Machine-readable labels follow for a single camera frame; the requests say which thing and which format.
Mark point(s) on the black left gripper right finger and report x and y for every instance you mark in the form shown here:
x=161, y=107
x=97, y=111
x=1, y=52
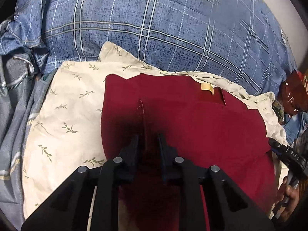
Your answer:
x=208, y=198

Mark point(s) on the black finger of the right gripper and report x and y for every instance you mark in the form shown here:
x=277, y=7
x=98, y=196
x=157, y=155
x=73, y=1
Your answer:
x=282, y=151

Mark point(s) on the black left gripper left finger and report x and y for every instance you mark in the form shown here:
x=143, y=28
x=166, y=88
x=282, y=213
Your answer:
x=89, y=198

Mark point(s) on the dark red small garment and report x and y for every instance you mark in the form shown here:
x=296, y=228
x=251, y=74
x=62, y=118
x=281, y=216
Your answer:
x=207, y=128

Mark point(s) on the person's right hand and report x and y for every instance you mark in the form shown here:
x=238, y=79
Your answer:
x=292, y=193

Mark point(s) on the red shiny plastic bag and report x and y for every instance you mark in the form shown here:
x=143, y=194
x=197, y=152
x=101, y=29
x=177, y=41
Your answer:
x=293, y=95

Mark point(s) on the cream leaf-print pillow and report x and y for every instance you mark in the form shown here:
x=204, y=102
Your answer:
x=65, y=132

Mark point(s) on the grey striped bedsheet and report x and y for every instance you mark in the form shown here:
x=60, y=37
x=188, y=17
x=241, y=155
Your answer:
x=23, y=89

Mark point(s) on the blue plaid quilt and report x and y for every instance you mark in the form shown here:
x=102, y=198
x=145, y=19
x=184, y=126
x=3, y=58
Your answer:
x=240, y=40

